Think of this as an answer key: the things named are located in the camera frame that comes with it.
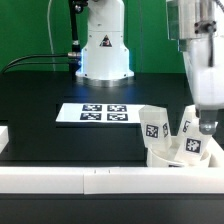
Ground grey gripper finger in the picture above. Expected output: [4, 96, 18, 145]
[199, 110, 218, 135]

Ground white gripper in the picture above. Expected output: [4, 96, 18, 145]
[166, 0, 224, 110]

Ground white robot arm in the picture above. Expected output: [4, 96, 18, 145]
[76, 0, 224, 135]

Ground white front fence bar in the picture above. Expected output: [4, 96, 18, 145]
[0, 167, 224, 194]

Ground white marker sheet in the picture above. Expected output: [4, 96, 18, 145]
[56, 103, 143, 123]

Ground white left fence bar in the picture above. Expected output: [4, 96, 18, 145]
[0, 126, 9, 153]

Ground black cable lower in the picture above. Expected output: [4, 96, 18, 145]
[0, 60, 82, 76]

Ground black cable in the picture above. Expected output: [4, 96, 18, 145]
[0, 51, 82, 75]
[0, 60, 82, 76]

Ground black cable upper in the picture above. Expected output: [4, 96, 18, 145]
[0, 51, 82, 75]

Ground white thin cable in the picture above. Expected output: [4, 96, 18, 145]
[46, 0, 57, 72]

